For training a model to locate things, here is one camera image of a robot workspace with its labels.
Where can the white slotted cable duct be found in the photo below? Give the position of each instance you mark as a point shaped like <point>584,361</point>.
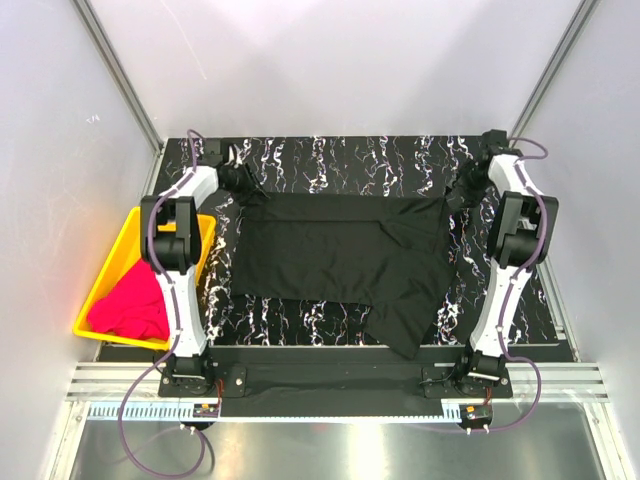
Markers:
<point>200,411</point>

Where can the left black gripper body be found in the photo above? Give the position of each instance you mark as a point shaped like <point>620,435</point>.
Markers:
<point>242,181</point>

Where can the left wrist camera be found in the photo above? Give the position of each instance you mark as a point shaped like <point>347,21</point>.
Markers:
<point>219,151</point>

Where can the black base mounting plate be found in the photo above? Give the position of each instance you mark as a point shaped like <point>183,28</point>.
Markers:
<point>360,399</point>

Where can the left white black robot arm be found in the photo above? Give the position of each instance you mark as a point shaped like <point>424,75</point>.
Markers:
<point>171,244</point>

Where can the black t shirt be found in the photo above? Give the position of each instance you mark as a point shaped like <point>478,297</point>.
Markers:
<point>389,254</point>

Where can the aluminium frame rail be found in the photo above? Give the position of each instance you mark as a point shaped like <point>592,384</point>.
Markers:
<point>555,382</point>

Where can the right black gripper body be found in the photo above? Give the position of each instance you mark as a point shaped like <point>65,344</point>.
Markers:
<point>471,183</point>

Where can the red t shirt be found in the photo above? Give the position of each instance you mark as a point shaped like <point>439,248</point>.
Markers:
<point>134,308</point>

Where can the yellow plastic bin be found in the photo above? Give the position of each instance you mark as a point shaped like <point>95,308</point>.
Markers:
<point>107,280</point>

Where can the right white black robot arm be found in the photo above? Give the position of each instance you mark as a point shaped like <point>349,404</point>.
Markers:
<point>518,241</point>

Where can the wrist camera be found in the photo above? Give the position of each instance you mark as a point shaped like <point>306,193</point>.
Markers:
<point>495,139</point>
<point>219,151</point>

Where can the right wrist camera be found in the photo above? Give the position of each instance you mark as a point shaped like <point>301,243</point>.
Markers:
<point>495,139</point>

